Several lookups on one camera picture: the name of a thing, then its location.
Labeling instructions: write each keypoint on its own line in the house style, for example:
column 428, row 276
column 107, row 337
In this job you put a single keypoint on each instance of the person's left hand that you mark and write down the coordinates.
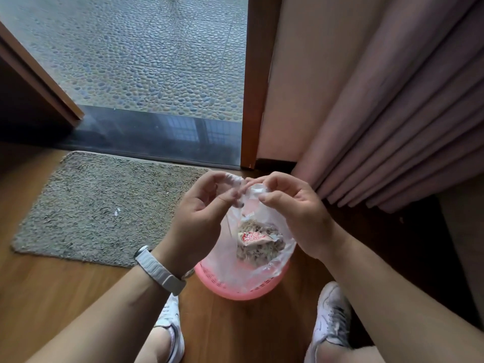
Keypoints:
column 196, row 226

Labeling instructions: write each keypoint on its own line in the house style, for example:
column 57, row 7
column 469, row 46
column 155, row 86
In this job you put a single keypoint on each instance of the wooden door frame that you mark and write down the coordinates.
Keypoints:
column 259, row 90

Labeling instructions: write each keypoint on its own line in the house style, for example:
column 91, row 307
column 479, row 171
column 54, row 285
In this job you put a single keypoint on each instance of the person's left leg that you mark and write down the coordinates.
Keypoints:
column 151, row 347

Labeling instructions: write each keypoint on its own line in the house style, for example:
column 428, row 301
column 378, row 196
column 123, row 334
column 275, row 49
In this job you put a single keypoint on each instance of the person's white shoe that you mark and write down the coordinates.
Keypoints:
column 332, row 317
column 172, row 321

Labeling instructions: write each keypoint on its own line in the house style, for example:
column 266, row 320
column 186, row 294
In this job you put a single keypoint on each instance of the white band smartwatch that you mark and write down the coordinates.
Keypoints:
column 159, row 272

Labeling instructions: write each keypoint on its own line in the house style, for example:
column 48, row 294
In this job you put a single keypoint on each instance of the person's white left shoe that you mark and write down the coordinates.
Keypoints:
column 172, row 321

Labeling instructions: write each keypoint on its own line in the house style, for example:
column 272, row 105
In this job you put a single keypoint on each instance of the person's left forearm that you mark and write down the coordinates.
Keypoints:
column 106, row 321

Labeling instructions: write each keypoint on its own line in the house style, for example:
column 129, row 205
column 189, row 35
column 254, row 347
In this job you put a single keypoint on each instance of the pink plastic waste basket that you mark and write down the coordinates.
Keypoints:
column 242, row 292

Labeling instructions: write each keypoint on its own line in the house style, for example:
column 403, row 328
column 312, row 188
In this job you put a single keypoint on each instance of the person's leg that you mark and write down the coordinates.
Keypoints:
column 351, row 355
column 151, row 347

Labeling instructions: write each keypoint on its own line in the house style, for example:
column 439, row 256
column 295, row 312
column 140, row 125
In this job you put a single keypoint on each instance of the person's white right shoe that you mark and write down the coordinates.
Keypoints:
column 332, row 317

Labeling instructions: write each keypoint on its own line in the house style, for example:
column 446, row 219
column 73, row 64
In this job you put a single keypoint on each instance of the person's right forearm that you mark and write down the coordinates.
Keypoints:
column 408, row 306

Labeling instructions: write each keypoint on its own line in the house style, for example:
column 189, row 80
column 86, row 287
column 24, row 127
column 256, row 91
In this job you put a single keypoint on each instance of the person's right hand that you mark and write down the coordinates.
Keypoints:
column 302, row 215

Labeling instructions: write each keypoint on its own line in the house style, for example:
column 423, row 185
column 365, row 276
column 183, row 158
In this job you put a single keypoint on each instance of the person's right leg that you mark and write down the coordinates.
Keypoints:
column 351, row 355

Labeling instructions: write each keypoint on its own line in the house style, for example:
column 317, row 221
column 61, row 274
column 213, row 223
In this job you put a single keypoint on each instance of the grey shaggy floor mat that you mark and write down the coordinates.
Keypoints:
column 102, row 207

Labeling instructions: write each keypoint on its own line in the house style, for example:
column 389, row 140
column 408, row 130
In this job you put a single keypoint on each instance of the wooden balcony door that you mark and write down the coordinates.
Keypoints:
column 26, row 90

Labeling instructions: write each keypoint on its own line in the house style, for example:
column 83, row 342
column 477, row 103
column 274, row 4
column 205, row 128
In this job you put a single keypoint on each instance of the clear plastic trash bag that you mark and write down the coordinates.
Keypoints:
column 227, row 260

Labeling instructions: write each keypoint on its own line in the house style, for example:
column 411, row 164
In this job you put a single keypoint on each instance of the pink curtain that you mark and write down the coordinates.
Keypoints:
column 397, row 109

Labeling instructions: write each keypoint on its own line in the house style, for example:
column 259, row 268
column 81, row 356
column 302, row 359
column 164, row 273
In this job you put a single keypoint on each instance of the dark polished door threshold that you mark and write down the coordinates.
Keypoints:
column 151, row 136

